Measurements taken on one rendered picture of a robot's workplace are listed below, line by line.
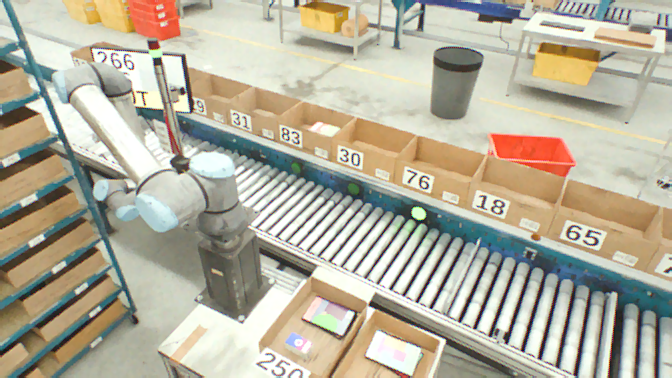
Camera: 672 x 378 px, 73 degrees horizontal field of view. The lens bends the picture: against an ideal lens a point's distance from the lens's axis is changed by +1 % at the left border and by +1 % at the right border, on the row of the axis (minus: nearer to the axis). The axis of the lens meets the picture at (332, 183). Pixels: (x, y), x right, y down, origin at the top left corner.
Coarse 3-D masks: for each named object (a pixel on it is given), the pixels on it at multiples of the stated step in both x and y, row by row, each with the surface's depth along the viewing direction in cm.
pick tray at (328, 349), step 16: (304, 288) 192; (320, 288) 196; (336, 288) 190; (288, 304) 183; (304, 304) 194; (352, 304) 190; (288, 320) 187; (272, 336) 178; (288, 336) 181; (304, 336) 181; (320, 336) 181; (352, 336) 178; (288, 352) 175; (320, 352) 176; (336, 352) 166; (304, 368) 161; (320, 368) 170
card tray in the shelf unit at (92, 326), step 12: (120, 300) 260; (108, 312) 255; (120, 312) 263; (84, 324) 256; (96, 324) 250; (72, 336) 249; (84, 336) 245; (60, 348) 234; (72, 348) 241; (60, 360) 236
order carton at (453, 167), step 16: (416, 144) 255; (432, 144) 251; (448, 144) 245; (400, 160) 232; (416, 160) 260; (432, 160) 256; (448, 160) 250; (464, 160) 245; (480, 160) 240; (400, 176) 237; (432, 176) 226; (448, 176) 221; (464, 176) 248; (432, 192) 232; (464, 192) 221
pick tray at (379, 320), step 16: (368, 320) 177; (384, 320) 182; (368, 336) 182; (400, 336) 181; (416, 336) 176; (432, 336) 171; (352, 352) 171; (432, 352) 176; (352, 368) 170; (368, 368) 170; (384, 368) 170; (416, 368) 171
